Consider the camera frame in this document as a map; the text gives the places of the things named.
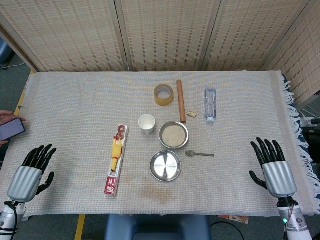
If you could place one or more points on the orange printed paper sheet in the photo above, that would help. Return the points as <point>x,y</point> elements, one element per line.
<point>237,219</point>

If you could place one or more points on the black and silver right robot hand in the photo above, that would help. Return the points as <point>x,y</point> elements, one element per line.
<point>280,177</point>

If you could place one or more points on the yellow floor tape stripe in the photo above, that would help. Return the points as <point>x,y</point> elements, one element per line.
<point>80,226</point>
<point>22,97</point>

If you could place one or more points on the black box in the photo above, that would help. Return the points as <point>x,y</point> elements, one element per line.
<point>312,135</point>

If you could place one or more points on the wooden rolling pin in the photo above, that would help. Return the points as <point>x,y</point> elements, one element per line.
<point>181,100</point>

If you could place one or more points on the yellowish packing tape roll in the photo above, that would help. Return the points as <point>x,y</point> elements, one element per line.
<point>163,103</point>

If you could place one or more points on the steel bowl holding rice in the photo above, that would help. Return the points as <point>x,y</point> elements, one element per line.
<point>175,147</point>

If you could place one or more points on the dark blue under cloth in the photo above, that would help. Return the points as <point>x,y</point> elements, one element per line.
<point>301,142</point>

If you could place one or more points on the woven bamboo folding screen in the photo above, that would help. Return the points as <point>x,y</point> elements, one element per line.
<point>162,32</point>

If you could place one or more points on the yellow rubber chicken toy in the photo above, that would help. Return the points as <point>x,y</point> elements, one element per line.
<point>117,151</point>

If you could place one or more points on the small metal spoon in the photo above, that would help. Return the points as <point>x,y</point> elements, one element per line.
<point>191,153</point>

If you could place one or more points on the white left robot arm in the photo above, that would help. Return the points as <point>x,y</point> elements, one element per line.
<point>7,217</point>

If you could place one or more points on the empty steel plate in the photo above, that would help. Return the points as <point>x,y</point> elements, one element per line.
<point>165,166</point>

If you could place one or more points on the white paper cup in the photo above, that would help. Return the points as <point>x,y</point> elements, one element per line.
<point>146,122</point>

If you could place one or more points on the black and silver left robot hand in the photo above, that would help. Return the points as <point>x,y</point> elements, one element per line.
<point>23,181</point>

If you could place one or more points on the clear plastic water bottle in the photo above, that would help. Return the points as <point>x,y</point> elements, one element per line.
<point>210,105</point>

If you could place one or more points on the white woven fringed tablecloth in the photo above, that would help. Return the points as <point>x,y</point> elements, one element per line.
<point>75,112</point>

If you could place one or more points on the black smartphone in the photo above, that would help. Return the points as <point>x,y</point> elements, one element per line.
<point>11,128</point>

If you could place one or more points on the small beige eraser block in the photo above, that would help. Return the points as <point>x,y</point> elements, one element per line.
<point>191,114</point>

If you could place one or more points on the white power strip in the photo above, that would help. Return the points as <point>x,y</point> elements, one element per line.
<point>306,121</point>

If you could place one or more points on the bare person's hand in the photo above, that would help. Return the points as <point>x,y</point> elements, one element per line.
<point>10,115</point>

